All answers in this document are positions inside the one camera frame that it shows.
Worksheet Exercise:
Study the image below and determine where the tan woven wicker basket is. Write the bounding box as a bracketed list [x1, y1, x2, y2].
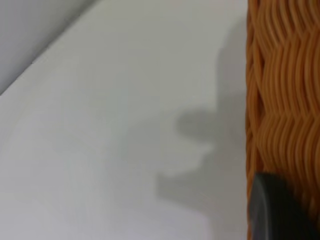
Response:
[246, 0, 320, 240]

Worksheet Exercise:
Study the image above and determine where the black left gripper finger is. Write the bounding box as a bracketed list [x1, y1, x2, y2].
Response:
[249, 171, 320, 240]

